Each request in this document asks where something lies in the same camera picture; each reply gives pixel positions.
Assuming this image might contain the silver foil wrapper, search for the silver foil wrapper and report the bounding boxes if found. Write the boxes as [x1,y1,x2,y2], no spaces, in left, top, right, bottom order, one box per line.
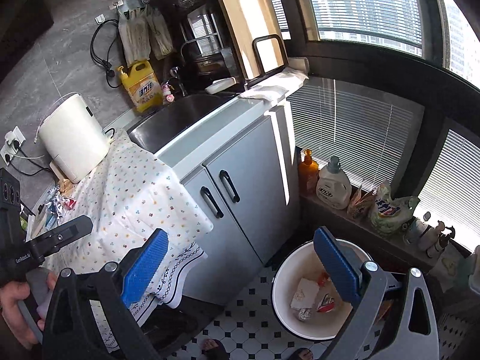
[44,186,77,231]

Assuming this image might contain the brown paper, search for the brown paper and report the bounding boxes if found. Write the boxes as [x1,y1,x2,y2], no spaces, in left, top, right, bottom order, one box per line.
[57,179,76,197]

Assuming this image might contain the white round trash bin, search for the white round trash bin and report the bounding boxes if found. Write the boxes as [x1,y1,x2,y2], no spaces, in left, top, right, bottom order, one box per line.
[271,241,352,341]

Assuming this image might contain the person's left hand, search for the person's left hand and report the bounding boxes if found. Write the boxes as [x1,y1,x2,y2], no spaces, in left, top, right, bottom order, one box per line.
[1,281,38,350]

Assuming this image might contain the green white refill pouch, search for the green white refill pouch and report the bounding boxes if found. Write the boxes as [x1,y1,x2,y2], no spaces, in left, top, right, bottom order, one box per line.
[368,180,421,236]

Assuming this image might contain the floral white tablecloth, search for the floral white tablecloth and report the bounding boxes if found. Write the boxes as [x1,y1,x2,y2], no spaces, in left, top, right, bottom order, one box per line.
[26,128,214,353]

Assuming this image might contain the white laundry detergent bottle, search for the white laundry detergent bottle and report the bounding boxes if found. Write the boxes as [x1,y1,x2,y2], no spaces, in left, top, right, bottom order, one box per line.
[316,156,352,210]

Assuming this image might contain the grey cabinet left door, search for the grey cabinet left door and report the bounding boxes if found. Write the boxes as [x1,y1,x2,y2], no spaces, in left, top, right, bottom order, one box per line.
[182,166,262,306]

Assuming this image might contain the grey cabinet door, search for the grey cabinet door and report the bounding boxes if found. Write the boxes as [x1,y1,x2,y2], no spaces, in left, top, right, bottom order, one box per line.
[182,166,262,306]
[204,111,299,263]

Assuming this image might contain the orange pump bottle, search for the orange pump bottle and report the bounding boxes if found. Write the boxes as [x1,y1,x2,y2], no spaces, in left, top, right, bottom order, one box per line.
[298,149,319,195]

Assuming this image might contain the grey cabinet right door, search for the grey cabinet right door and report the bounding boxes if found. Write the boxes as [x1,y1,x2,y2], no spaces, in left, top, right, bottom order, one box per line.
[204,111,299,263]

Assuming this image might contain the stainless steel sink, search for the stainless steel sink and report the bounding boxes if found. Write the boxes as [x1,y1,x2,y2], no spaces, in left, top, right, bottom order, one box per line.
[127,92,236,154]

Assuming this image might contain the pink small faucet bottle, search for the pink small faucet bottle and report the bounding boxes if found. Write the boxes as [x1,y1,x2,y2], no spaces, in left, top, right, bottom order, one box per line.
[161,82,175,104]

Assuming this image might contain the yellow dish soap jug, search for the yellow dish soap jug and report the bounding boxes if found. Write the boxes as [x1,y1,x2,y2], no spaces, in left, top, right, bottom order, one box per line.
[117,60,163,113]

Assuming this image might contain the white folded rag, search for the white folded rag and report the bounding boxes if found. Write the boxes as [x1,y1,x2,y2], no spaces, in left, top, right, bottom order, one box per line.
[239,67,308,103]

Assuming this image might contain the white soap dish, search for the white soap dish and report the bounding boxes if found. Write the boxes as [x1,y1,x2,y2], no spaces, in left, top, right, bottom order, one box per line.
[205,77,237,94]

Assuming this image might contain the hanging cloth bags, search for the hanging cloth bags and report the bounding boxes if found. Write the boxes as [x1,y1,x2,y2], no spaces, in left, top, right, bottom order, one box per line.
[118,4,174,68]

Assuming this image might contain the black dish rack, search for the black dish rack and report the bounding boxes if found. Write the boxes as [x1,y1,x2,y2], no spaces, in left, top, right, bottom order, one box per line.
[175,0,264,91]

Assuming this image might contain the wooden cutting board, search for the wooden cutting board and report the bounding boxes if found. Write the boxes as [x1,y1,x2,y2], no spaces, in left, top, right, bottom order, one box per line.
[218,0,287,81]

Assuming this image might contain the white wall power socket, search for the white wall power socket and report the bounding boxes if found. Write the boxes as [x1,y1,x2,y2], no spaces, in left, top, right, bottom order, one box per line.
[1,126,26,166]

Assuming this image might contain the black power cable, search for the black power cable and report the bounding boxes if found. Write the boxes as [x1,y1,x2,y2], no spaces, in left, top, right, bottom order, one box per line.
[89,18,122,90]

